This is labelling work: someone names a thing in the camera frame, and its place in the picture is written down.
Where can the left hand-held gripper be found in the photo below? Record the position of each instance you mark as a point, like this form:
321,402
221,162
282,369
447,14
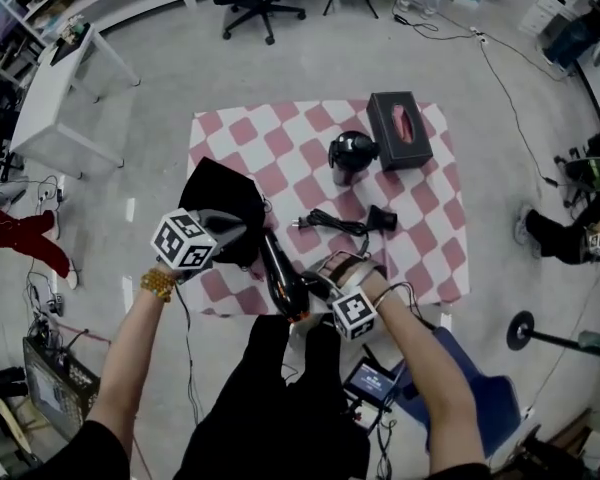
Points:
180,240

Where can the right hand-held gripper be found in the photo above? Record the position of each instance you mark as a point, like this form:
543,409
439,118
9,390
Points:
355,315

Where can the black hair dryer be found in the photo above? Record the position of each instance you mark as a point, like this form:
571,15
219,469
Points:
282,278

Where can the person's left forearm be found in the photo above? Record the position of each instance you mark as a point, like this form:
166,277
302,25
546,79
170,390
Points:
130,358

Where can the person's right forearm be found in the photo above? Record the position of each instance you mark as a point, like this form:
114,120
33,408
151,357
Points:
430,378

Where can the small black plastic part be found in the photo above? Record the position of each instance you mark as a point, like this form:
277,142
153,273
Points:
382,219

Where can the person's right hand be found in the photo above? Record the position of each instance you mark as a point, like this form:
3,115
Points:
375,285

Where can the thin metal bangle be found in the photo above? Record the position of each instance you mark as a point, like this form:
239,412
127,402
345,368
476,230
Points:
387,295

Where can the pink white checkered tablecloth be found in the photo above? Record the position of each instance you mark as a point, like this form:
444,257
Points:
280,138

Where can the small black monitor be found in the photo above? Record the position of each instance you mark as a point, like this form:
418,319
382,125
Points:
370,382

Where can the person's black clothing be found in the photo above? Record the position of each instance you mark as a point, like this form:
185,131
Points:
270,408

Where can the black tissue box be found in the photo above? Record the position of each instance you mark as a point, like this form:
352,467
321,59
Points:
397,148

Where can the blue chair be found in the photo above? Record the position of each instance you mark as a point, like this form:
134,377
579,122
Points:
480,403

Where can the black lattice side table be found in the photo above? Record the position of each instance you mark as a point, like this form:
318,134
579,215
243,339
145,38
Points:
82,383

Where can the white table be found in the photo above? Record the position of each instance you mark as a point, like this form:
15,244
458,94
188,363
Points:
55,113

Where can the black round-base stand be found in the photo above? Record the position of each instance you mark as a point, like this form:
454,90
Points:
522,330

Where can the tilted flat monitor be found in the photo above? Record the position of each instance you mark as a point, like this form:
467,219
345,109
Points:
47,393

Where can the black tray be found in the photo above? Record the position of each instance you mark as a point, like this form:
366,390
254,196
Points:
67,48

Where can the small potted plant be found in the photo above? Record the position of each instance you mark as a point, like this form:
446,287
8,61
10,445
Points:
71,29

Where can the white power strip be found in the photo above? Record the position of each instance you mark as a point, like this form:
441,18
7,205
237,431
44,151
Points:
479,34

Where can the black green backpack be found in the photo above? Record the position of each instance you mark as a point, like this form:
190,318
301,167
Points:
592,170

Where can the white cubby cabinet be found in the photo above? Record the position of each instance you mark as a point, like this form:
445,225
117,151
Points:
545,3

